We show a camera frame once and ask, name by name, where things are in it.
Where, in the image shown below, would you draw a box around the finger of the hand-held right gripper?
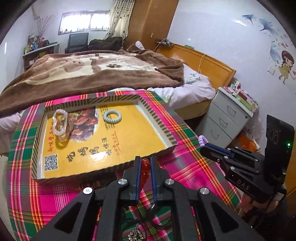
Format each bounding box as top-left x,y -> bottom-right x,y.
199,146 -> 232,165
205,143 -> 242,156

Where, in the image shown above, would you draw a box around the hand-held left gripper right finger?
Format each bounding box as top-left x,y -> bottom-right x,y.
150,156 -> 266,241

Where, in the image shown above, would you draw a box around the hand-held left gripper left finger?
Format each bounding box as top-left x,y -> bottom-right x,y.
30,156 -> 142,241

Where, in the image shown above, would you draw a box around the red bead bracelet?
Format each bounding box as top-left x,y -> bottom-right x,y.
140,159 -> 152,189

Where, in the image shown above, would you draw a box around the dark bead bracelet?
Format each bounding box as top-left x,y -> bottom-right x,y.
77,179 -> 116,190

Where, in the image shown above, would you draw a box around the yellow striped cardboard tray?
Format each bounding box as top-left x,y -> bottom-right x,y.
31,94 -> 178,186

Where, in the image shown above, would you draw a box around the person's right forearm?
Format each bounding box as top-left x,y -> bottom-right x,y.
240,198 -> 296,241

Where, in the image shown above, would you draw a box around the pink green plaid tablecloth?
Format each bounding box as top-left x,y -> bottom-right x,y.
7,89 -> 243,241

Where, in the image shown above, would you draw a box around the white drawer nightstand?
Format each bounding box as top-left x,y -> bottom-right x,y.
196,86 -> 259,149

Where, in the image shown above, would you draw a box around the pile of colourful small boxes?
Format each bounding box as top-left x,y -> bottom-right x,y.
223,80 -> 259,112

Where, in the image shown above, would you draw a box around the white floral pillow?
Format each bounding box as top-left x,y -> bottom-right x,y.
162,64 -> 216,105

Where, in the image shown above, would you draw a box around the clear pinkish bangle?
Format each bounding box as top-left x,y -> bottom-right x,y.
57,115 -> 75,142

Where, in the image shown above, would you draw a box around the clear white bangle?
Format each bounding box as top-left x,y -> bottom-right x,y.
52,109 -> 70,136

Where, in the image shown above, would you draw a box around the brown fleece blanket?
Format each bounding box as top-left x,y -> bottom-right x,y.
0,37 -> 185,118

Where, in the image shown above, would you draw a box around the power strip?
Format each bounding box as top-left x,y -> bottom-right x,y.
156,38 -> 174,47

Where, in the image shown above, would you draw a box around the dark brown clothes pile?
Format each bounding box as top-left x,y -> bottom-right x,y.
89,36 -> 124,50

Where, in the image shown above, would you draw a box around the pale bed sheet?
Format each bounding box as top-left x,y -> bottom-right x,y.
0,111 -> 23,155

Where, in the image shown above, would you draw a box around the wooden wardrobe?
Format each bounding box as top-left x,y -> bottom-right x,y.
125,0 -> 179,50

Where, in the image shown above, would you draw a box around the black television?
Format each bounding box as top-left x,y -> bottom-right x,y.
65,32 -> 90,54

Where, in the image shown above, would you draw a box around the patterned curtain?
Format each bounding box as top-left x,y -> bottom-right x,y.
104,0 -> 135,40

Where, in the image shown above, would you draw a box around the white shelf desk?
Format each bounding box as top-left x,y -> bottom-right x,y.
22,42 -> 60,72

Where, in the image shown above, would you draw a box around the window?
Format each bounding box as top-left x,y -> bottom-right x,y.
58,10 -> 110,36

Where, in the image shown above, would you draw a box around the group of bottles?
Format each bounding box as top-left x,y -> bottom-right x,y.
24,35 -> 50,54

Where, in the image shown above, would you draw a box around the dried branches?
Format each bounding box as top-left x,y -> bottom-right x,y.
36,14 -> 56,42

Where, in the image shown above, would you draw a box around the silver pendant necklace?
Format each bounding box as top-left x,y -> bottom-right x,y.
128,223 -> 148,241

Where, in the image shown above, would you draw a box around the light blue spiral hair tie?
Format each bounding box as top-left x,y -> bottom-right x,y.
102,110 -> 122,124

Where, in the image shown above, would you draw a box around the cartoon girl wall sticker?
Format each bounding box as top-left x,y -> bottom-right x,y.
267,50 -> 296,84

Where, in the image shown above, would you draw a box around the orange cable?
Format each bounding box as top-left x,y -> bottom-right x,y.
198,54 -> 207,73

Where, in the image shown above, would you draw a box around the blue fish wall sticker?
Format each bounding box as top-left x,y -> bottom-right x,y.
242,14 -> 278,32

